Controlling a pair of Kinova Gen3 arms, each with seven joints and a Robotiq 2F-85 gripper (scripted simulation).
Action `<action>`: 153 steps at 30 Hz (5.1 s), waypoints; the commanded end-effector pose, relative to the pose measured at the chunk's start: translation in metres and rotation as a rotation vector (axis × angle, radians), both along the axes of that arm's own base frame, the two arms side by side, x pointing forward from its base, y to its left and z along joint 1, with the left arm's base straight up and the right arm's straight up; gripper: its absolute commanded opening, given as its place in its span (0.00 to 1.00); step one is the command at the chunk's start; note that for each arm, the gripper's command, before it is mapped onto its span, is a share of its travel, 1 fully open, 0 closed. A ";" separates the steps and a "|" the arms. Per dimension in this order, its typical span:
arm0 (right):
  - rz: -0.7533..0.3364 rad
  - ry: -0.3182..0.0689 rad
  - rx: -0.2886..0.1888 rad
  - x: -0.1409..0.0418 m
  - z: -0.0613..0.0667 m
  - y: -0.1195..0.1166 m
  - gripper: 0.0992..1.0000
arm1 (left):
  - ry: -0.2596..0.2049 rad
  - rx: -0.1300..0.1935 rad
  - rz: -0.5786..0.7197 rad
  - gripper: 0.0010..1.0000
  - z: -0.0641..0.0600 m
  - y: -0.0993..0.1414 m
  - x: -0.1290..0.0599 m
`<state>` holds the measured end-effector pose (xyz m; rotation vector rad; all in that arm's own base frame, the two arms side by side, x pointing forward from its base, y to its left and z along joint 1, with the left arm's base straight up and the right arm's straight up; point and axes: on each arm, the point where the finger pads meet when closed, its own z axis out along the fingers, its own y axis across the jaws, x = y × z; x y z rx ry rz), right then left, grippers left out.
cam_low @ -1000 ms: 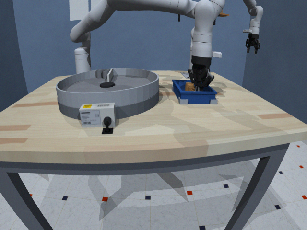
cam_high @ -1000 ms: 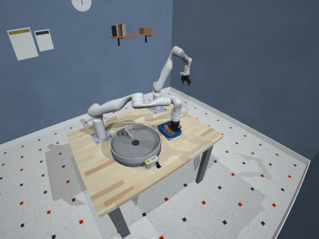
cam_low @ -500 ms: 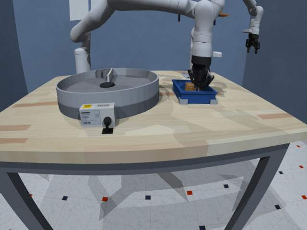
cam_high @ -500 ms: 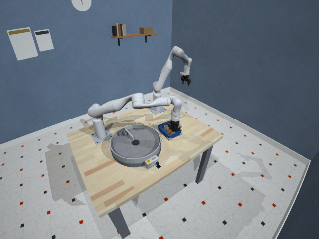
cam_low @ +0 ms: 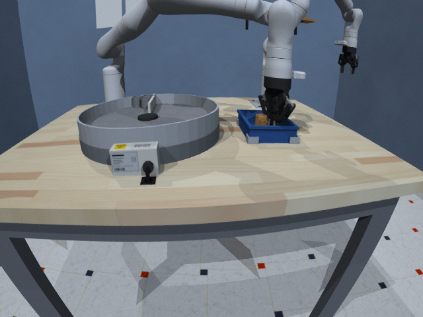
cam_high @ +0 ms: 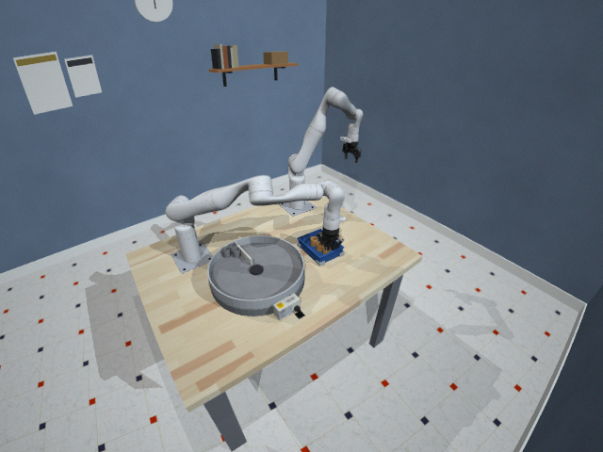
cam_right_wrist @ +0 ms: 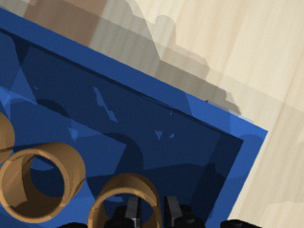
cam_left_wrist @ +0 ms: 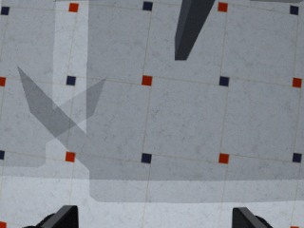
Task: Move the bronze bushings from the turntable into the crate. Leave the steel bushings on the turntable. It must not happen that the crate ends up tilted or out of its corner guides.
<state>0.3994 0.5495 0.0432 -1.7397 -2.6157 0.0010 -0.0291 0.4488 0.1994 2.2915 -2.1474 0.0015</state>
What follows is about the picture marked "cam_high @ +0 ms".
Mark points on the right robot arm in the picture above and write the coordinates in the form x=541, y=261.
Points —
x=260, y=194

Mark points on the blue open-top crate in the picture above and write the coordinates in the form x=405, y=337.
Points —
x=305, y=240

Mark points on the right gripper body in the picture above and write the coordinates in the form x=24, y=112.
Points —
x=331, y=233

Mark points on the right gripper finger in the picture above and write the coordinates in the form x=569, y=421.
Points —
x=333, y=246
x=324, y=241

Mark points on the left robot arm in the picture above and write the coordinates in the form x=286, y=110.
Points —
x=297, y=162

